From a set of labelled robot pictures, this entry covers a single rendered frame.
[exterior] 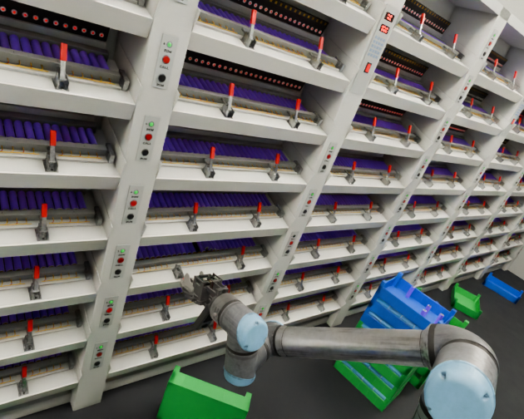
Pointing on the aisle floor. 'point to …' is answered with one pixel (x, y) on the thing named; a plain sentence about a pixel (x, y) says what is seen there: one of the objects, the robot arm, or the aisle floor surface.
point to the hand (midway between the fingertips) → (187, 282)
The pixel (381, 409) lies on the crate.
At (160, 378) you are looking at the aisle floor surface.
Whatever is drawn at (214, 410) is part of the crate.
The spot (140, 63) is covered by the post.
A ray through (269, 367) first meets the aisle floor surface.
